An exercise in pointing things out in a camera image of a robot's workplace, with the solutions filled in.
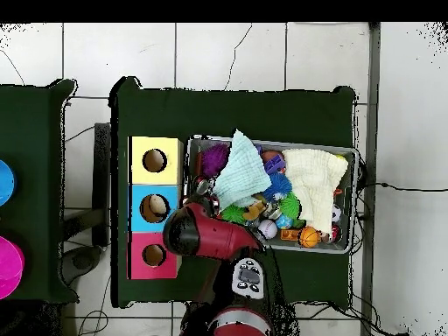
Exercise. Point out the mint green waffle cloth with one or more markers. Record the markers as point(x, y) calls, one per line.
point(241, 171)

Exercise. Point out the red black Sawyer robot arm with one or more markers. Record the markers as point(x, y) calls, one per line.
point(217, 235)

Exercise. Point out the wooden box with three holes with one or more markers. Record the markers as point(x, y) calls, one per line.
point(155, 183)

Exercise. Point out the clear mesh bin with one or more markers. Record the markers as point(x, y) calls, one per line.
point(344, 241)

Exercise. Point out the purple spiky ball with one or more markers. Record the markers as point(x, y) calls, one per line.
point(214, 159)

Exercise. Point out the green rubber koosh ball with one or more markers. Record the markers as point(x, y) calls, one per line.
point(289, 205)
point(232, 214)

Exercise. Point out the brown plush monkey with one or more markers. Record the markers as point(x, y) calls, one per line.
point(253, 210)

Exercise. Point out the blue rubber koosh ball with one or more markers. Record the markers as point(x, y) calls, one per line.
point(277, 185)

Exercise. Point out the purple plastic building block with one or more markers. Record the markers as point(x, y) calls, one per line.
point(274, 163)

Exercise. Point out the white toy baseball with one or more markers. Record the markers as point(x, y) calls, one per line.
point(267, 229)

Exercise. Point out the dark green table cloth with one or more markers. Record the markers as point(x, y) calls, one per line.
point(31, 157)
point(227, 112)

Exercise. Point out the cream waffle cloth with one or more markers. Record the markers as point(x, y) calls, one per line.
point(315, 182)

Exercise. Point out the orange toy basketball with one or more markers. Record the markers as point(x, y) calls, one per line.
point(309, 237)

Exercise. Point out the blue round disc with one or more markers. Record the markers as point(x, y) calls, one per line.
point(5, 182)

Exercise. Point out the magenta round disc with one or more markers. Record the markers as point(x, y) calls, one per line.
point(8, 267)

